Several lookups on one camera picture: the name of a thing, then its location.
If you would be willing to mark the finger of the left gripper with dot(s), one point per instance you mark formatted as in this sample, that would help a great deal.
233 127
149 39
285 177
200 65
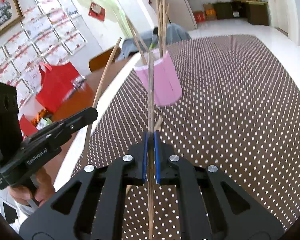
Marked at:
79 120

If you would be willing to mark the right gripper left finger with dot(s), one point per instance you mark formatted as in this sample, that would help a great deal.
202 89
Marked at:
91 204

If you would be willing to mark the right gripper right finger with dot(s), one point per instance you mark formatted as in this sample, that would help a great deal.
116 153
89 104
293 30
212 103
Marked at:
210 204

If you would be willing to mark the red bag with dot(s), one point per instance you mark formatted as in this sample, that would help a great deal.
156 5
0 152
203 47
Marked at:
51 86

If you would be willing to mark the brown wooden chair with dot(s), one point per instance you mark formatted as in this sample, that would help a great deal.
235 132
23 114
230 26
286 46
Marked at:
99 61

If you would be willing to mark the brown polka dot tablecloth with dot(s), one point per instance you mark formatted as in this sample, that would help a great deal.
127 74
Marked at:
239 110

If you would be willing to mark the pink cylindrical utensil holder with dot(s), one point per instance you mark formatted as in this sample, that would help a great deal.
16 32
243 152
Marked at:
167 88

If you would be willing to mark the framed picture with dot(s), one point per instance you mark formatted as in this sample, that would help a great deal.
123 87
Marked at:
10 14

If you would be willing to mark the grey jacket on chair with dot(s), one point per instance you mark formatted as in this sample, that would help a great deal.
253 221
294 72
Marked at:
174 33

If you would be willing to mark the white refrigerator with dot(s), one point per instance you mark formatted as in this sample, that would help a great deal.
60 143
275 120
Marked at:
181 14

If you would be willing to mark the dark wooden sideboard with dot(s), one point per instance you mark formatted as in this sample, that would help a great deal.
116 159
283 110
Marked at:
256 13

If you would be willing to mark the red diamond wall decoration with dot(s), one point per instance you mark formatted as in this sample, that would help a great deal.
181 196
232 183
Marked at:
97 12

